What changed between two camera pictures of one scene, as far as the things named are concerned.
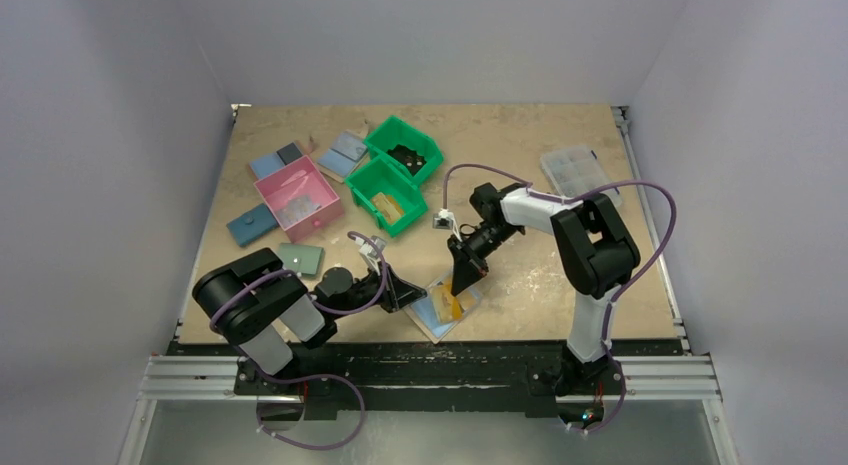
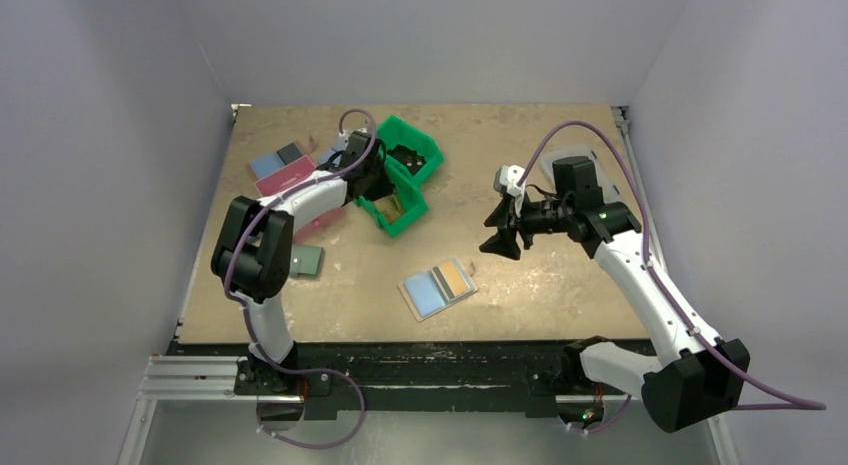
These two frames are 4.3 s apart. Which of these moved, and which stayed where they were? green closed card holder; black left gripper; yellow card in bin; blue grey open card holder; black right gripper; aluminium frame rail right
Moved: black right gripper; black left gripper
Stayed: yellow card in bin; aluminium frame rail right; blue grey open card holder; green closed card holder
